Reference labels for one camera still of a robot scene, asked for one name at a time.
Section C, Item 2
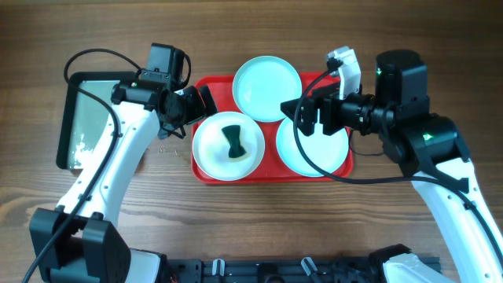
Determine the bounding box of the green yellow sponge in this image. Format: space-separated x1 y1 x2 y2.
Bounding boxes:
222 125 247 159

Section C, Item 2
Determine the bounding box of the white round plate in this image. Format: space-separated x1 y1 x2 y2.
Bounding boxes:
192 112 265 182

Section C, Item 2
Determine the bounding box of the teal plate top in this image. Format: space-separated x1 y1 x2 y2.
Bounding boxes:
232 56 302 123

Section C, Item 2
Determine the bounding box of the teal plate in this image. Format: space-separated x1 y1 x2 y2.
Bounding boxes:
276 118 349 178
232 56 302 123

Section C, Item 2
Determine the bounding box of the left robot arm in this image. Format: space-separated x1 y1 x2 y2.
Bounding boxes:
28 43 218 282

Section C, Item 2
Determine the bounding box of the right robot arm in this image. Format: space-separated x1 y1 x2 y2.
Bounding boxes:
281 46 502 282

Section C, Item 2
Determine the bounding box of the red plastic tray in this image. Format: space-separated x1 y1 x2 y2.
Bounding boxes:
190 72 354 185

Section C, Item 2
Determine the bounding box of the teal plate right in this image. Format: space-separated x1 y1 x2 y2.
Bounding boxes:
276 118 349 178

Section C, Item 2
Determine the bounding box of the black water basin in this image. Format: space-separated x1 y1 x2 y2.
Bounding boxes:
56 72 134 170

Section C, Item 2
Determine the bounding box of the black right camera cable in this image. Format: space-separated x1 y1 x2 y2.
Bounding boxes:
292 68 503 272

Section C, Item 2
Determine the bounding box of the black camera cable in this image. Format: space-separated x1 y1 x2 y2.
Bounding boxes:
292 68 503 272
21 48 193 283

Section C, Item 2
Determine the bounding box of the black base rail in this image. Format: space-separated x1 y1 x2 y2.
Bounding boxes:
168 257 384 283

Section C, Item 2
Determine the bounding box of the black left camera cable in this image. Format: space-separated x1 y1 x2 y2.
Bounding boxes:
21 48 193 283

